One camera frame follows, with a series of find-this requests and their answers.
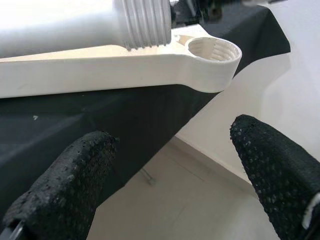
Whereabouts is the white plastic table top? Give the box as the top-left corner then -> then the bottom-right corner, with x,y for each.
0,23 -> 244,100

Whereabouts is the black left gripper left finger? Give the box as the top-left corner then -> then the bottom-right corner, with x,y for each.
2,130 -> 121,240

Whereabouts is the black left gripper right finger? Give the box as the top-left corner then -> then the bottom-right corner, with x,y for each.
229,114 -> 320,240

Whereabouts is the grey metal table leg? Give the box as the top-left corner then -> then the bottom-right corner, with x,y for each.
140,167 -> 157,187

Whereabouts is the black tablecloth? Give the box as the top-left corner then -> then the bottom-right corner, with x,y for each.
0,4 -> 292,227

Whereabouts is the white plastic table leg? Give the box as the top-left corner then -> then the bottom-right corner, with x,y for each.
0,0 -> 173,57

